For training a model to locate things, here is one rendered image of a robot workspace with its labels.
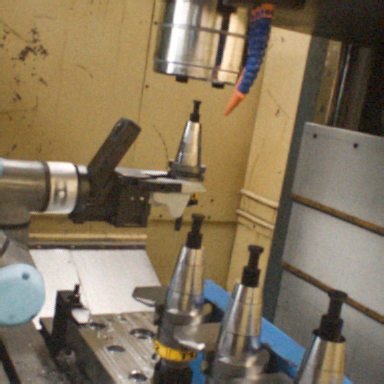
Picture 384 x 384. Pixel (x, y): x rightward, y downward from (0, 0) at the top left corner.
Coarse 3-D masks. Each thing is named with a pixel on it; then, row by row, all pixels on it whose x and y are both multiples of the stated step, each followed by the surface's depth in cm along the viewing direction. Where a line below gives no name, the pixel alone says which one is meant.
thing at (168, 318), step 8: (160, 296) 66; (160, 304) 64; (208, 304) 66; (160, 312) 65; (168, 312) 63; (176, 312) 63; (184, 312) 63; (200, 312) 64; (208, 312) 64; (160, 320) 65; (168, 320) 63; (176, 320) 62; (184, 320) 62; (192, 320) 63; (200, 320) 63; (208, 320) 64; (168, 328) 63
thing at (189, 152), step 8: (184, 128) 95; (192, 128) 94; (200, 128) 95; (184, 136) 95; (192, 136) 94; (200, 136) 95; (184, 144) 95; (192, 144) 94; (200, 144) 95; (184, 152) 95; (192, 152) 94; (200, 152) 96; (176, 160) 95; (184, 160) 95; (192, 160) 95; (200, 160) 96
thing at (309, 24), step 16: (160, 0) 100; (320, 0) 75; (336, 0) 73; (352, 0) 72; (368, 0) 70; (288, 16) 94; (304, 16) 92; (320, 16) 89; (336, 16) 86; (352, 16) 84; (368, 16) 82; (304, 32) 113; (320, 32) 109; (336, 32) 105; (352, 32) 102; (368, 32) 99
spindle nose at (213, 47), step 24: (168, 0) 87; (192, 0) 85; (216, 0) 84; (168, 24) 88; (192, 24) 85; (216, 24) 85; (240, 24) 86; (168, 48) 88; (192, 48) 86; (216, 48) 86; (240, 48) 87; (168, 72) 88; (192, 72) 86; (216, 72) 87; (240, 72) 88
